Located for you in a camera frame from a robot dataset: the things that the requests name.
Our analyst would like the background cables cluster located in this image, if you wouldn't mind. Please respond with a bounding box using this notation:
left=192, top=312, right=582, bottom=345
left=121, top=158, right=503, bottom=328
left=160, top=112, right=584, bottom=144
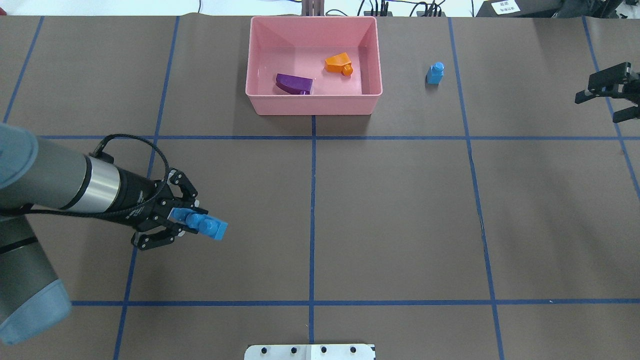
left=325, top=0, right=476, bottom=17

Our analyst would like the pink plastic box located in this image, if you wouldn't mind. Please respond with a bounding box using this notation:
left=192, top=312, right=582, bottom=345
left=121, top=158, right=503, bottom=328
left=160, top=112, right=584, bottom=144
left=245, top=16, right=383, bottom=116

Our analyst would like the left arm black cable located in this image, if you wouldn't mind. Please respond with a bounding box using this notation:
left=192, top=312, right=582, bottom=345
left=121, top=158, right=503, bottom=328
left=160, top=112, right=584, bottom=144
left=0, top=133, right=172, bottom=221

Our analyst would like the purple wedge block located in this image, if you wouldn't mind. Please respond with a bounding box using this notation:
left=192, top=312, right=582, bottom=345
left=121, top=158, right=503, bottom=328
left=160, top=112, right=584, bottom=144
left=275, top=73, right=314, bottom=95

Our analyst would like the white label paper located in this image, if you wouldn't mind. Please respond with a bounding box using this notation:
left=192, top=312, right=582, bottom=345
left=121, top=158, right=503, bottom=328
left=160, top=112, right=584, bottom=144
left=490, top=0, right=521, bottom=16

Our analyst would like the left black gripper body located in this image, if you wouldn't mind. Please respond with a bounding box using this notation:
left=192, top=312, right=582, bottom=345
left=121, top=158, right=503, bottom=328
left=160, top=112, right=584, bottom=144
left=112, top=168, right=162, bottom=232

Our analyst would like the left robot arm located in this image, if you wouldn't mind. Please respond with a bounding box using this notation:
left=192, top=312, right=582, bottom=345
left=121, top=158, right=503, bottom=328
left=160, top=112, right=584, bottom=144
left=0, top=123, right=226, bottom=346

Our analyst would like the long blue block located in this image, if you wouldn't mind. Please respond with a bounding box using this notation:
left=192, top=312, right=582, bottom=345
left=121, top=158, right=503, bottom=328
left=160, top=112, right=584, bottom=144
left=168, top=208, right=228, bottom=240

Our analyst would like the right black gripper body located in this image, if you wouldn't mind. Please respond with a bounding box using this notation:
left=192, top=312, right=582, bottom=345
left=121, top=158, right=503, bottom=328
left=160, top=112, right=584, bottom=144
left=612, top=71, right=640, bottom=106

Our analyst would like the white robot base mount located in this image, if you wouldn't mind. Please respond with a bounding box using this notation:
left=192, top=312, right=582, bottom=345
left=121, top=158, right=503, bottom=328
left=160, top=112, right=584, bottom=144
left=243, top=343, right=377, bottom=360

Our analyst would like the small blue block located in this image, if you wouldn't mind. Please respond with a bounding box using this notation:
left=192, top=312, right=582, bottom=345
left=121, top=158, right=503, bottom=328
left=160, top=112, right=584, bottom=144
left=425, top=61, right=445, bottom=85

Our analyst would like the orange wedge block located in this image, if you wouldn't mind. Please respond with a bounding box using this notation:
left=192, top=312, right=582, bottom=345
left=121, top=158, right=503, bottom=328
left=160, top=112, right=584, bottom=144
left=324, top=52, right=354, bottom=76

